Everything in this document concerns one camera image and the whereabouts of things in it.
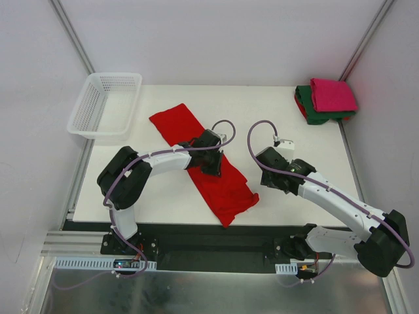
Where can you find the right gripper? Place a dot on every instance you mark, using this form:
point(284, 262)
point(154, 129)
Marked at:
point(268, 176)

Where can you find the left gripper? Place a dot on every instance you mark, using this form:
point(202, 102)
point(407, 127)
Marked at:
point(215, 162)

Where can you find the red t-shirt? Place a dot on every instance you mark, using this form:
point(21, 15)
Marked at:
point(301, 107)
point(221, 185)

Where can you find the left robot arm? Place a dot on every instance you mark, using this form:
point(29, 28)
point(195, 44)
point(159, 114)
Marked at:
point(123, 179)

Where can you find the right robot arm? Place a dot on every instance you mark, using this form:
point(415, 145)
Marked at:
point(376, 239)

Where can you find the green folded t-shirt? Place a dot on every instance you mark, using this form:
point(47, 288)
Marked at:
point(304, 94)

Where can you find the red folded t-shirt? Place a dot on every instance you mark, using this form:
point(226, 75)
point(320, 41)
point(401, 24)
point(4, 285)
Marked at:
point(301, 107)

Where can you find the pink folded t-shirt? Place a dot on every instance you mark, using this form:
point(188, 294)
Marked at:
point(332, 96)

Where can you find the white plastic basket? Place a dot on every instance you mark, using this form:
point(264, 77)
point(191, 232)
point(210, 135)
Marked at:
point(106, 106)

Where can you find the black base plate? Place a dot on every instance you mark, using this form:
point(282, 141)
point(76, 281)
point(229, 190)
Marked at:
point(213, 248)

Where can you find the right cable duct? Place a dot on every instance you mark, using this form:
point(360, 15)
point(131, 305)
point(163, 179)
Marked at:
point(287, 269)

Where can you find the cable duct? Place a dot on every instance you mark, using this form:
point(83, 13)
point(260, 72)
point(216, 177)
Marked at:
point(105, 264)
point(287, 269)

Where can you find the left cable duct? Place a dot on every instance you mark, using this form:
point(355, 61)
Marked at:
point(105, 264)

